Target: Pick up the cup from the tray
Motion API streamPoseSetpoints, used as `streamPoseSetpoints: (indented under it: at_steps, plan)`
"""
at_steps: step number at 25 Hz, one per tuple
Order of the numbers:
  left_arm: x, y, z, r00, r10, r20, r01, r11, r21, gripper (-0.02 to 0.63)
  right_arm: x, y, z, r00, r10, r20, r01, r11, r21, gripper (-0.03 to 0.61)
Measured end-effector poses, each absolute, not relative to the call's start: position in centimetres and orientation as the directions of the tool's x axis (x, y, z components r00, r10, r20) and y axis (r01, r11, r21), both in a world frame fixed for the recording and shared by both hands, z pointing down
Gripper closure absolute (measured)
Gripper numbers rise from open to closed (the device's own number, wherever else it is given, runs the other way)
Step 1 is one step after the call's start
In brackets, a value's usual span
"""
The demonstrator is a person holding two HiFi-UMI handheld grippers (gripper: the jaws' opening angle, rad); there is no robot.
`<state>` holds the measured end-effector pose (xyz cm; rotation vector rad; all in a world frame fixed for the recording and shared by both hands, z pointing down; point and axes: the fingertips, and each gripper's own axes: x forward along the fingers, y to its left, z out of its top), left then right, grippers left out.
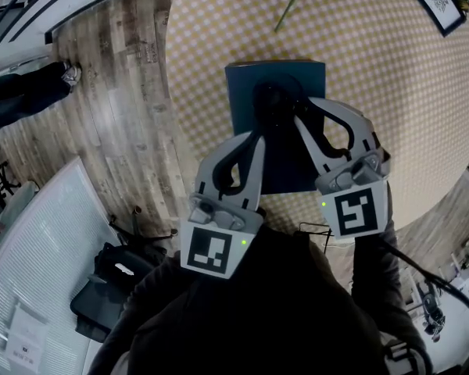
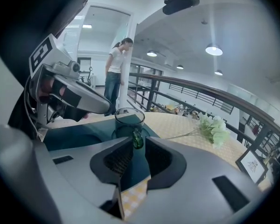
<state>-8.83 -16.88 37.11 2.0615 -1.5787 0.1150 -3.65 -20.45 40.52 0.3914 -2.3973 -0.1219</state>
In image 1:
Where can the black office chair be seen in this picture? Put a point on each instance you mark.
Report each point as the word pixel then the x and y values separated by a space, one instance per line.
pixel 101 299

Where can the white remote control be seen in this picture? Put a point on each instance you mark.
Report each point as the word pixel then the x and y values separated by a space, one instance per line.
pixel 124 268

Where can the white paper sheet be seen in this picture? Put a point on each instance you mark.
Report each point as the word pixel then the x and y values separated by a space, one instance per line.
pixel 25 338

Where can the black metal railing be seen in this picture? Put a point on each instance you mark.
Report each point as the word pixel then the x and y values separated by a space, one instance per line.
pixel 8 2

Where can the dark glass cup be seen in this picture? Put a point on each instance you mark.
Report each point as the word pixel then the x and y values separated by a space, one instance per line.
pixel 275 100

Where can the black picture frame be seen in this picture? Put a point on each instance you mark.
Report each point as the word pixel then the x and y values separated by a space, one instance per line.
pixel 439 2

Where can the round table with beige cloth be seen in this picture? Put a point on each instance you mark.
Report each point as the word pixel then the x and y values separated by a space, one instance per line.
pixel 394 72

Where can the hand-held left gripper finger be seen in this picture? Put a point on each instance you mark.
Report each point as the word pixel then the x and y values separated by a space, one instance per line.
pixel 254 193
pixel 204 178

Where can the white ribbed table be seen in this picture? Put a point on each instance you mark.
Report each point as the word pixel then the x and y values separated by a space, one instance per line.
pixel 54 248

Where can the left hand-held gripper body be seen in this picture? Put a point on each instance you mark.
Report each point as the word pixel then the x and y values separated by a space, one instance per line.
pixel 207 252

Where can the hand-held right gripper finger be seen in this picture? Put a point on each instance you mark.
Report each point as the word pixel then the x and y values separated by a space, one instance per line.
pixel 312 151
pixel 365 131

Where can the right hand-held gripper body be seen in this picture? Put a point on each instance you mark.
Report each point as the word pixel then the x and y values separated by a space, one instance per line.
pixel 353 213

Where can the white flower sprig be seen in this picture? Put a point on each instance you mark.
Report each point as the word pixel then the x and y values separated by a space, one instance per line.
pixel 291 4

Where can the person's dark jacket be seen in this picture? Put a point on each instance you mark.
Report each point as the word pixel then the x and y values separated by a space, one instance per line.
pixel 187 326

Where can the dark teal tray box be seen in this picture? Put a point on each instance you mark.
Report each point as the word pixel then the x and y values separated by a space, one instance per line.
pixel 240 92

